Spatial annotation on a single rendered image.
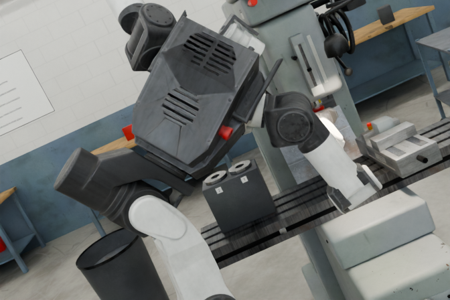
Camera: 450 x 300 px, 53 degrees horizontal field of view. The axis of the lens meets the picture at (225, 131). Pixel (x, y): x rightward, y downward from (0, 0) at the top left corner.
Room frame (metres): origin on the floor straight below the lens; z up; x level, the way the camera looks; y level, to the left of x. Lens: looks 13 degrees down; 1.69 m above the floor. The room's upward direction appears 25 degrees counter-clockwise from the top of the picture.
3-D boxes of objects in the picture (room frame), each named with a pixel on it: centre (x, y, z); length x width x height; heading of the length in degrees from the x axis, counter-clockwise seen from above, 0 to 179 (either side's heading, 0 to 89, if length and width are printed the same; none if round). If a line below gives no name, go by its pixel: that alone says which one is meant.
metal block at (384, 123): (1.59, -0.54, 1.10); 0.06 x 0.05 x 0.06; 91
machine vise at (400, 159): (1.56, -0.54, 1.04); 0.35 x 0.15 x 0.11; 1
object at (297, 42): (1.49, -0.34, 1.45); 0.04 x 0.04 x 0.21; 88
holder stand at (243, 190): (1.64, 0.06, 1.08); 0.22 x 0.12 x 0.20; 85
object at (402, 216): (1.60, -0.34, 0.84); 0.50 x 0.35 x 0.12; 178
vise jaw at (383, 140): (1.53, -0.54, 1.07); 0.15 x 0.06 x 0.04; 91
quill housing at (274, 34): (1.60, -0.34, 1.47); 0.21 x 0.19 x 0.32; 88
